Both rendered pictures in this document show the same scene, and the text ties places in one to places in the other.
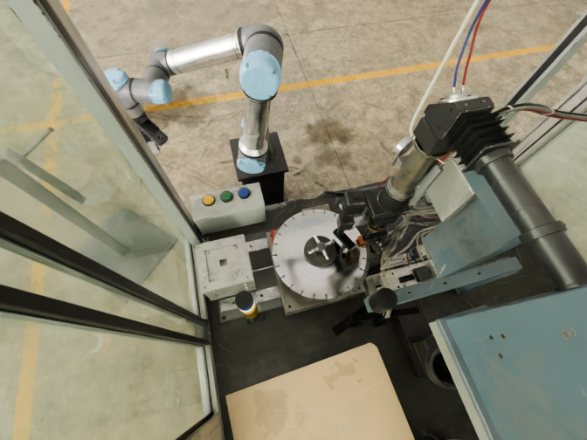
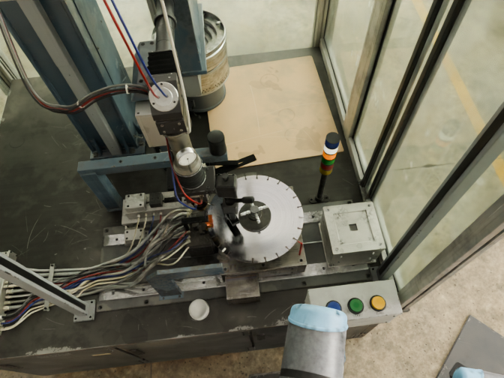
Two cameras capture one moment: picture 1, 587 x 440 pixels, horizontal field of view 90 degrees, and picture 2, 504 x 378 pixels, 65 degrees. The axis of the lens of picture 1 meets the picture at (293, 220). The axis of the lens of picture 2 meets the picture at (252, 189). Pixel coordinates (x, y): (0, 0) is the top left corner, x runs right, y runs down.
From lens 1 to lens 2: 0.94 m
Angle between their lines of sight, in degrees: 55
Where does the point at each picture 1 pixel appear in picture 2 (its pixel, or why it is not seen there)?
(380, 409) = (226, 131)
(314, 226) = (255, 242)
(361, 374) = (234, 151)
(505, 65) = not seen: outside the picture
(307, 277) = (271, 194)
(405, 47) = not seen: outside the picture
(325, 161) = not seen: outside the picture
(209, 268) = (367, 223)
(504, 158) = (163, 48)
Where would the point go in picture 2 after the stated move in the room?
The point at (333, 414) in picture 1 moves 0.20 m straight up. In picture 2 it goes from (262, 132) to (261, 102)
